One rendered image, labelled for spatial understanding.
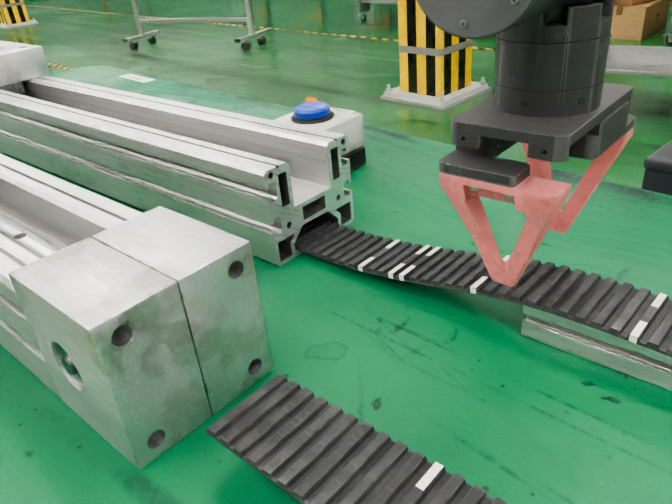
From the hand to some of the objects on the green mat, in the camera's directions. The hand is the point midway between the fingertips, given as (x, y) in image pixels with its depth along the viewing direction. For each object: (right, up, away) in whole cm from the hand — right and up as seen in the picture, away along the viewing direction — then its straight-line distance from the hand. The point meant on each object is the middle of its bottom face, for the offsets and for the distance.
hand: (532, 244), depth 38 cm
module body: (-56, +3, +27) cm, 63 cm away
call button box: (-15, +9, +29) cm, 34 cm away
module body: (-44, +11, +39) cm, 60 cm away
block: (-22, -8, +1) cm, 24 cm away
